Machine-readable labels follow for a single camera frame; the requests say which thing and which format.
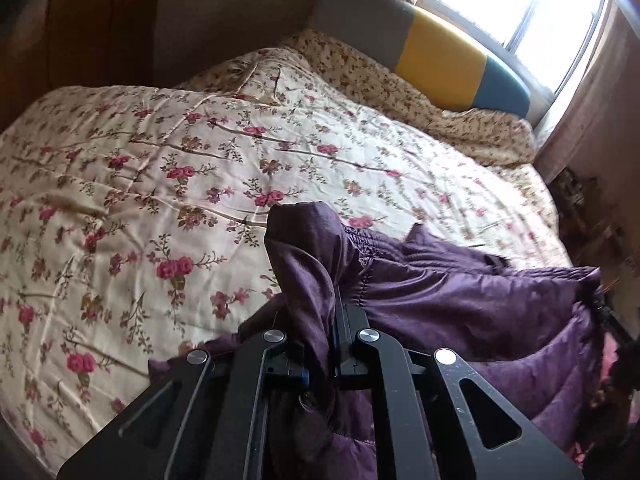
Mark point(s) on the pink cloth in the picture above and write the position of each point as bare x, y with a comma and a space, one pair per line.
612, 365

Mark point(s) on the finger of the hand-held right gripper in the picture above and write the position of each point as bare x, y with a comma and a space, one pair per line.
610, 322

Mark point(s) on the small-flower floral bedsheet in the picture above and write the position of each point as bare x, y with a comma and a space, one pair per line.
450, 110

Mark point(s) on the grey yellow teal headboard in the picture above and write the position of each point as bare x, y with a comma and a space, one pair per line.
440, 55

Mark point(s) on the brown wooden wardrobe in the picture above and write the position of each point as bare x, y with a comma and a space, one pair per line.
85, 20

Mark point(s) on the purple puffer jacket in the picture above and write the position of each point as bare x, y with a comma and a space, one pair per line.
450, 305

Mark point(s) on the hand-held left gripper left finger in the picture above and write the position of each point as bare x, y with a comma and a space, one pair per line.
260, 360

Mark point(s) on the cluttered wooden shelf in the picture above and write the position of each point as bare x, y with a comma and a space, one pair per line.
585, 220

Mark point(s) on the long pink curtain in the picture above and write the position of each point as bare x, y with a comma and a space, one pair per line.
595, 110

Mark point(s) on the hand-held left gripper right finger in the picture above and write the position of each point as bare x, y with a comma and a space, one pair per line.
345, 347

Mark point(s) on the bright window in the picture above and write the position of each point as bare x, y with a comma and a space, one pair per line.
525, 5

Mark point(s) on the large-flower floral quilt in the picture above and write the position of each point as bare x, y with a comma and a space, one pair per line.
175, 185

